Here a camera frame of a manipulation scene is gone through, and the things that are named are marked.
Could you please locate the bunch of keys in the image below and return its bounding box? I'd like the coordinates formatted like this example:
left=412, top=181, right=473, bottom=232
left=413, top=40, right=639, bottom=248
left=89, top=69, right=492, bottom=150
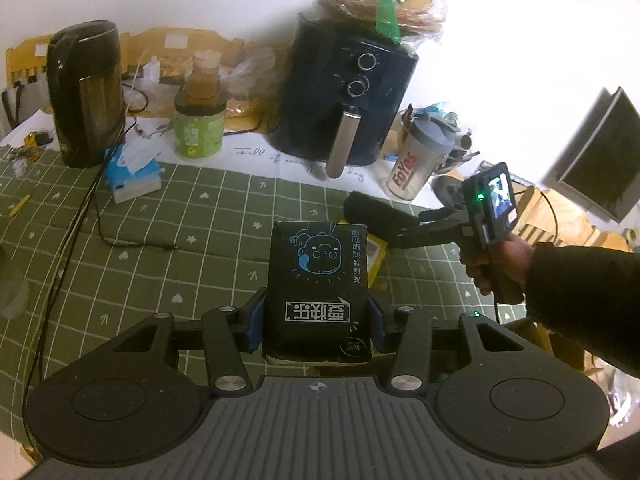
left=7, top=130, right=55, bottom=164

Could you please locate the white paper sheet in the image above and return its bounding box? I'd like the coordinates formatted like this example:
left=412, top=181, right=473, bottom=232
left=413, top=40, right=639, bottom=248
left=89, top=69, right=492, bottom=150
left=0, top=107, right=443, bottom=209

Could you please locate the clear bag of bread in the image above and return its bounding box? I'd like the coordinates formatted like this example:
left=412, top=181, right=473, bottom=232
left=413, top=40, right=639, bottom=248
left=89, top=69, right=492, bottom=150
left=222, top=45, right=279, bottom=119

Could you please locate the yellow wipes packet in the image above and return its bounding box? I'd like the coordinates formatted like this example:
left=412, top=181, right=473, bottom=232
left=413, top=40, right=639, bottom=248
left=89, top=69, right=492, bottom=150
left=340, top=220, right=389, bottom=282

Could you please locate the person's right hand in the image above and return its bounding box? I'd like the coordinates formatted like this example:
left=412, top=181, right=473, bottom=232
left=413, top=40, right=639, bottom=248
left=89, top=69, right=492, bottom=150
left=459, top=240, right=537, bottom=297

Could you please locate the black framed panel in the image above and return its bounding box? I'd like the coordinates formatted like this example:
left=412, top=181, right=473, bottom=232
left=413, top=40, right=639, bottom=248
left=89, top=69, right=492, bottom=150
left=542, top=86, right=640, bottom=224

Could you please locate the black tissue packet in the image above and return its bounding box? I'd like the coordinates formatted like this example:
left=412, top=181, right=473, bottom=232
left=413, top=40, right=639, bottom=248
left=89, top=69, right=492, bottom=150
left=262, top=220, right=374, bottom=364

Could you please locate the green label jar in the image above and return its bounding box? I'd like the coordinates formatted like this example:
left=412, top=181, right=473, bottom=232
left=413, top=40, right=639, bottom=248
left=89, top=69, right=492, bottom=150
left=173, top=102, right=225, bottom=160

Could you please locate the dark blue air fryer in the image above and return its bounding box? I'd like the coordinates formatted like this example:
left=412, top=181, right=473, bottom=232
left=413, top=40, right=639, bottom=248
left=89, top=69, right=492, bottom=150
left=267, top=10, right=420, bottom=180

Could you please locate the green checked tablecloth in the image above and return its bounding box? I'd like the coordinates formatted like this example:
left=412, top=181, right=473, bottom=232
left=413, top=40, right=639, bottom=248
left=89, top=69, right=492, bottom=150
left=0, top=145, right=551, bottom=447

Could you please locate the shaker bottle with grey lid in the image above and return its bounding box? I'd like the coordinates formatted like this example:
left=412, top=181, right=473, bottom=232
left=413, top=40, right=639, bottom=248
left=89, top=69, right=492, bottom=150
left=386, top=115, right=459, bottom=202

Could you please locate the black cloth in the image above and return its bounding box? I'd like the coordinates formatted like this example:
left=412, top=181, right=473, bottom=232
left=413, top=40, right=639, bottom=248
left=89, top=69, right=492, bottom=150
left=343, top=191, right=421, bottom=251

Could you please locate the white round lid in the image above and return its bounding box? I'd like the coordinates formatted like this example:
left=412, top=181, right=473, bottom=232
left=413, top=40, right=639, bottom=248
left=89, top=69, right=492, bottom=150
left=432, top=175, right=471, bottom=207

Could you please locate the white tote bag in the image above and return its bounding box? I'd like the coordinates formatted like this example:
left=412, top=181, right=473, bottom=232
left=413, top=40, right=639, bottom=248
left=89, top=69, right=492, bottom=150
left=0, top=80, right=51, bottom=132

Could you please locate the brown jar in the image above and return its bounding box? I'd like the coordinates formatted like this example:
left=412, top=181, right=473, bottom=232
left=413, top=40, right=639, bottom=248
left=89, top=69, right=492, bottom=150
left=182, top=50, right=222, bottom=109

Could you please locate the wooden chair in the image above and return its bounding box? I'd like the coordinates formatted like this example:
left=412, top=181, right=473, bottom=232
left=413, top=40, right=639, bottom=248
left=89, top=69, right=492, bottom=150
left=120, top=27, right=246, bottom=74
left=515, top=185, right=632, bottom=252
left=6, top=35, right=56, bottom=84

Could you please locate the black electric kettle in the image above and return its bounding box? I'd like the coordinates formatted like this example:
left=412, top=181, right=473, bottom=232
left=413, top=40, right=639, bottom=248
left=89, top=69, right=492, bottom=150
left=46, top=20, right=126, bottom=169

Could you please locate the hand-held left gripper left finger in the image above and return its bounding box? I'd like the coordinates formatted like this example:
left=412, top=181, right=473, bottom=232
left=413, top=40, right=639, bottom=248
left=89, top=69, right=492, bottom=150
left=111, top=287, right=267, bottom=395

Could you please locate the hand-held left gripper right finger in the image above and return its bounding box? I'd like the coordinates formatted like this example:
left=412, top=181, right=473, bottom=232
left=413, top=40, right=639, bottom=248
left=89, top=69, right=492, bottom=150
left=367, top=296, right=536, bottom=395

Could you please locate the blue plastic bag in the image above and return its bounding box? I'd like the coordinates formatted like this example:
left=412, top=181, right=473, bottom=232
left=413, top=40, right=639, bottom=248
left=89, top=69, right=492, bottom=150
left=412, top=102, right=461, bottom=131

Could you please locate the blue white tissue pack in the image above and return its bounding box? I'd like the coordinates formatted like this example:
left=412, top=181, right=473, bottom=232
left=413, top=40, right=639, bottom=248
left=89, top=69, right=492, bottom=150
left=104, top=142, right=163, bottom=205

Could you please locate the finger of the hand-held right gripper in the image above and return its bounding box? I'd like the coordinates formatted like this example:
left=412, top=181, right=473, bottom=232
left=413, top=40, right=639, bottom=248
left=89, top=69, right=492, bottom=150
left=387, top=221, right=427, bottom=252

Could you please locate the black cable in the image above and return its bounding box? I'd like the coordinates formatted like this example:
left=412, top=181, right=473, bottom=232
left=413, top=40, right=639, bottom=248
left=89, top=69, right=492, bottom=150
left=22, top=110, right=180, bottom=456

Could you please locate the person's right forearm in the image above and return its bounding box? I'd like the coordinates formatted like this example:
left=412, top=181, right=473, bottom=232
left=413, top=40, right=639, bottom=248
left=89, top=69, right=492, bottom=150
left=522, top=242, right=640, bottom=377

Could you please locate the green plastic strip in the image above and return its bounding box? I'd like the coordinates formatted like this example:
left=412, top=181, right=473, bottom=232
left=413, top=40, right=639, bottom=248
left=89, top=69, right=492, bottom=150
left=374, top=0, right=403, bottom=44

